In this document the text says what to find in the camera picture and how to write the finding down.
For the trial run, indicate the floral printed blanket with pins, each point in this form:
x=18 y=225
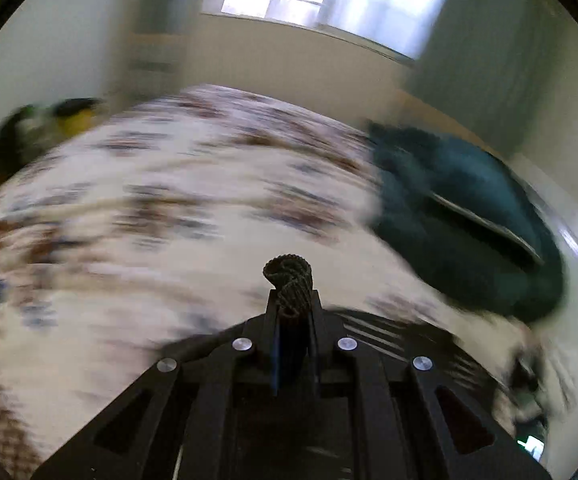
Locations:
x=169 y=175

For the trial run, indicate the teal velvet pillow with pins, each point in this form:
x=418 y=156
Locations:
x=449 y=160

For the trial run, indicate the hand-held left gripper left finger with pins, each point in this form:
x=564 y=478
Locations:
x=275 y=365

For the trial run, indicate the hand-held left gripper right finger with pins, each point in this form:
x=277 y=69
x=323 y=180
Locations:
x=315 y=350

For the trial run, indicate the crumpled white cloth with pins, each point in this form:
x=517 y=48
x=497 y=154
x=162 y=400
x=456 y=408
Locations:
x=554 y=375

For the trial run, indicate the teal velvet blanket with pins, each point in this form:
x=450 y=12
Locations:
x=469 y=275

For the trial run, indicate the wide grey-blue curtain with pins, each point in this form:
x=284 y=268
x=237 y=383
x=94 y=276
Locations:
x=494 y=60

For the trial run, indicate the narrow grey-blue curtain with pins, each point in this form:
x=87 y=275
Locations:
x=169 y=5

